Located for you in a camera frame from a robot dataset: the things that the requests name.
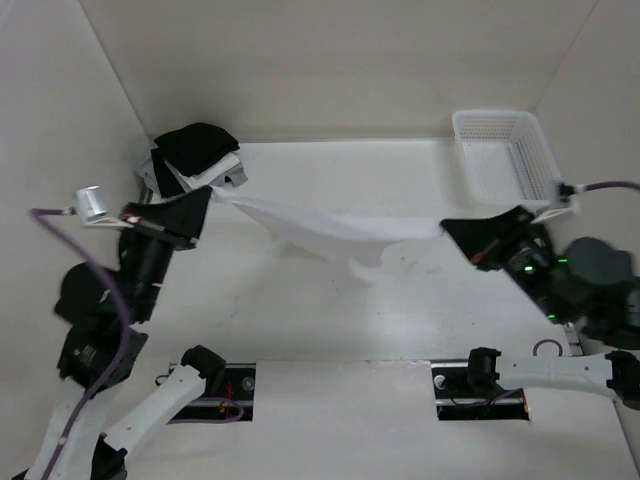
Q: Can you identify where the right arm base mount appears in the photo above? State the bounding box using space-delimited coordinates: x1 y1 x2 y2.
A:
430 361 530 421

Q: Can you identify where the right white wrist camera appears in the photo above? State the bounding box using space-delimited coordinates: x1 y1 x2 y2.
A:
533 182 585 223

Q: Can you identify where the white plastic basket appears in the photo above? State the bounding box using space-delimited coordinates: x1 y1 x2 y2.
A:
451 109 563 210

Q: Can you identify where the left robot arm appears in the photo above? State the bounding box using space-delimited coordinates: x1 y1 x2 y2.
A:
18 186 226 479

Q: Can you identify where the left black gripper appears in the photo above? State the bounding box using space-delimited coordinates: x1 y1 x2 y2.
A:
122 184 218 319

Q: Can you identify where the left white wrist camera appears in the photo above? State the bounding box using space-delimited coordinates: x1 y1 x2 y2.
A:
73 185 122 228

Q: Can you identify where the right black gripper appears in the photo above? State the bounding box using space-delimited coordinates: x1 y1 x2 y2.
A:
440 201 569 321

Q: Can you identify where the white tank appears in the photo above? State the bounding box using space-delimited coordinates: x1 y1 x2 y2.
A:
165 153 248 191
211 187 444 287

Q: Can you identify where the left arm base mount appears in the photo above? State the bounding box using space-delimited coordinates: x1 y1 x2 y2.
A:
171 363 257 424

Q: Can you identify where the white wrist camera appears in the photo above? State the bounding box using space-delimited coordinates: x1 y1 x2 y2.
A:
533 182 585 223
73 185 122 228

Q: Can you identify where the white folded tank top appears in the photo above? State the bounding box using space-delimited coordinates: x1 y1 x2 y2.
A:
165 153 248 191

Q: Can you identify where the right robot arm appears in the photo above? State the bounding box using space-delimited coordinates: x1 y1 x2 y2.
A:
440 206 639 410

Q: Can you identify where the lower black folded tank top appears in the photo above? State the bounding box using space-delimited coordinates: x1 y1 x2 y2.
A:
151 149 186 199

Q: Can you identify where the black folded tank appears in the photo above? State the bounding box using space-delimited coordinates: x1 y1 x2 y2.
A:
154 122 239 177
151 149 186 199

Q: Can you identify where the grey folded tank top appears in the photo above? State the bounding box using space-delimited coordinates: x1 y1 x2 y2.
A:
135 153 248 198

